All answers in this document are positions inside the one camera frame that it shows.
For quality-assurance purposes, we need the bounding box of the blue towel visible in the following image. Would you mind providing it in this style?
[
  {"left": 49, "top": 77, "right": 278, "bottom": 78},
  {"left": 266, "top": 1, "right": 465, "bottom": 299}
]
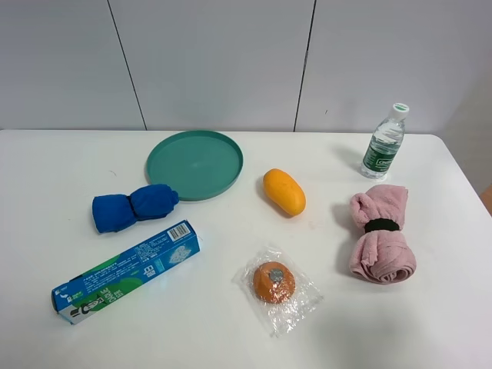
[{"left": 91, "top": 184, "right": 179, "bottom": 234}]

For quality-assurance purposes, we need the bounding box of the yellow mango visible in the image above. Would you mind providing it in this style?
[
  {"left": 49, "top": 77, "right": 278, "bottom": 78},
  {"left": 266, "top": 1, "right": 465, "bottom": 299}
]
[{"left": 263, "top": 168, "right": 306, "bottom": 217}]

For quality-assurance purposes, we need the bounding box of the teal round plate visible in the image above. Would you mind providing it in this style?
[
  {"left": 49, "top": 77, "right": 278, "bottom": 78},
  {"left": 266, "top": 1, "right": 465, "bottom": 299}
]
[{"left": 145, "top": 130, "right": 244, "bottom": 201}]

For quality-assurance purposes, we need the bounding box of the orange item in plastic bag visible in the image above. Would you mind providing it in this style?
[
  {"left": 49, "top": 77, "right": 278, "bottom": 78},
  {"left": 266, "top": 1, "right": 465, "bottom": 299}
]
[{"left": 233, "top": 244, "right": 324, "bottom": 337}]

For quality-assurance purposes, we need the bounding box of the clear water bottle green label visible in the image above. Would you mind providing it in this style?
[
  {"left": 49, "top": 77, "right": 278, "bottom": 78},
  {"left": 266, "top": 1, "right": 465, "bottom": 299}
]
[{"left": 361, "top": 103, "right": 410, "bottom": 179}]

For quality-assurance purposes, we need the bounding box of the pink rolled towel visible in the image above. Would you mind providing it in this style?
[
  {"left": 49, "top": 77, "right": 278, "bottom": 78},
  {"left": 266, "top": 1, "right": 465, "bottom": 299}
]
[{"left": 349, "top": 184, "right": 417, "bottom": 284}]

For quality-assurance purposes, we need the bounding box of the blue toothpaste box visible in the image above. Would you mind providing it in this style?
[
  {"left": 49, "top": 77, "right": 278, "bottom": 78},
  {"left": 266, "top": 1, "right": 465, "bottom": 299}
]
[{"left": 52, "top": 220, "right": 200, "bottom": 325}]

